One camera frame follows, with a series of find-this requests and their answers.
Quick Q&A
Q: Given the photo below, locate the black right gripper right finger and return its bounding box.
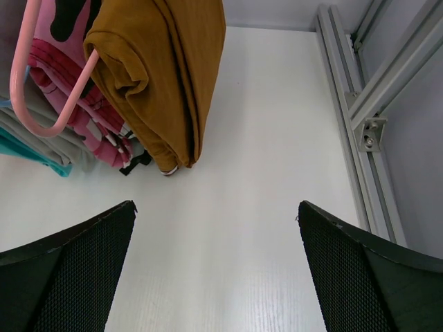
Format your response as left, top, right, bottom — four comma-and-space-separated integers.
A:
298, 201, 442, 331

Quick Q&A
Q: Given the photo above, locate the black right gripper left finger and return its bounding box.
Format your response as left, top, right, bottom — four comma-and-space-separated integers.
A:
1, 201, 137, 331

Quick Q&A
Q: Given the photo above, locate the pink hanger under mustard trousers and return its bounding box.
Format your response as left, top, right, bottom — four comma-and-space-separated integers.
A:
10, 0, 105, 138

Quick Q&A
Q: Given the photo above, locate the aluminium frame right post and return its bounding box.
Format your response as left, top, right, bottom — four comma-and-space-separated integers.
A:
314, 1, 442, 246

